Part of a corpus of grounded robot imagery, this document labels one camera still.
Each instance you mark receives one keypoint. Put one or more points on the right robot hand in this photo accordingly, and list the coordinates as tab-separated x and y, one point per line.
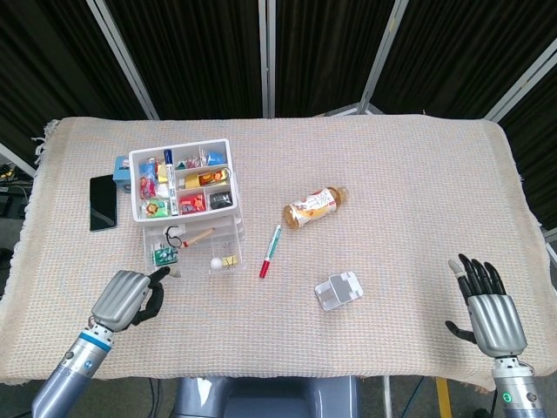
496	326

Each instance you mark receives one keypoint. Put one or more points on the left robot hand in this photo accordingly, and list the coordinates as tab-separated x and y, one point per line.
122	300

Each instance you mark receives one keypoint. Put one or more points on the green card box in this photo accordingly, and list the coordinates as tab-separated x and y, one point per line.
164	256

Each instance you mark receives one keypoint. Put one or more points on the clear plastic drawer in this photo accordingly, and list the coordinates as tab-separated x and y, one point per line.
196	254

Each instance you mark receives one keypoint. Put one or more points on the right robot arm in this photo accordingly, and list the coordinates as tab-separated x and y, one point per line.
518	392

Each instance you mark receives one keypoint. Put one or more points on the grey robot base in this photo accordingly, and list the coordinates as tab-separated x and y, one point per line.
261	400

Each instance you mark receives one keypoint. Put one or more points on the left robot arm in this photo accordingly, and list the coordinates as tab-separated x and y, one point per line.
65	374

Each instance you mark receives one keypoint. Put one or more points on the white drawer organizer box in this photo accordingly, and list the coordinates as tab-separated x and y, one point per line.
180	143

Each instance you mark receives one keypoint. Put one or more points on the green lion snack packet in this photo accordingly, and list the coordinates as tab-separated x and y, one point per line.
155	208

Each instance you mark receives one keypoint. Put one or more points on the black smartphone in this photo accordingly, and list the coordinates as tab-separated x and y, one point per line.
103	202

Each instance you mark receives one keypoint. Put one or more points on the wooden stick with red band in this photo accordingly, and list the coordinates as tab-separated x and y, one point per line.
199	237

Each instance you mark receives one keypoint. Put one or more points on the white ball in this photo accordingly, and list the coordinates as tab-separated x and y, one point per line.
216	263

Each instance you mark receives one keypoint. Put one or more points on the gold binder clip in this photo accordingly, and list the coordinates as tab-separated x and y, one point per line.
230	261

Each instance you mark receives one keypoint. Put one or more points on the pink red candy packet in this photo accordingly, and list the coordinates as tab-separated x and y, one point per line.
148	186

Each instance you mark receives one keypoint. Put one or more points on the white candy packet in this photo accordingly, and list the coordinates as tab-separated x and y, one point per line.
163	189

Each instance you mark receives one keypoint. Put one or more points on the red snack packet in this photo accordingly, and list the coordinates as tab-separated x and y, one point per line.
192	204

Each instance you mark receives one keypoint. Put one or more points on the blue-capped white marker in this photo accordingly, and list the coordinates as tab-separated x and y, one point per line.
171	187

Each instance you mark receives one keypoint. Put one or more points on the metal table leg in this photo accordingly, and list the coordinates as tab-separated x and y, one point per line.
387	398

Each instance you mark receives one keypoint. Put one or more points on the small blue box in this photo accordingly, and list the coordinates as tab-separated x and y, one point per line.
122	170

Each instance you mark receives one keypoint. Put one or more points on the gold foil candy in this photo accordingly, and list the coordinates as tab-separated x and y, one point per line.
163	172

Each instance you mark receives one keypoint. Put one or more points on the blue candy packet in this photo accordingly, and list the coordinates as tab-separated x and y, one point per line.
149	167

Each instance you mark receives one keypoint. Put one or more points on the gold packet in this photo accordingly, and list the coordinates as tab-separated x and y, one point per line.
193	180

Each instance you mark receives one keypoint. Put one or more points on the black binder clip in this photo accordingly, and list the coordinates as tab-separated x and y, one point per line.
220	200

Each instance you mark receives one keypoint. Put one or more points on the beige woven tablecloth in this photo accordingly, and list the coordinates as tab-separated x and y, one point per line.
348	339

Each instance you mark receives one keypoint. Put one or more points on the small colourful candy wrappers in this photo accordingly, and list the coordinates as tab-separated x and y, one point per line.
189	163

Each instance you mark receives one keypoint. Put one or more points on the red-capped green white marker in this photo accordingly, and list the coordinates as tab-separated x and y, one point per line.
270	250

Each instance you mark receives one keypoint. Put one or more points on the small blue item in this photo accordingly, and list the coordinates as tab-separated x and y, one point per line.
214	158

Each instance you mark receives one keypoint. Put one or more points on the black folding screen panel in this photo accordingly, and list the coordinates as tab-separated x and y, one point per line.
470	52
539	143
43	65
196	56
326	52

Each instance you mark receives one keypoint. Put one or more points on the tea bottle with label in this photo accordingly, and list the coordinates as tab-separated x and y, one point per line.
313	206

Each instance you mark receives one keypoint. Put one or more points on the white metal frame bar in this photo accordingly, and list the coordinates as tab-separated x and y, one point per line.
17	160

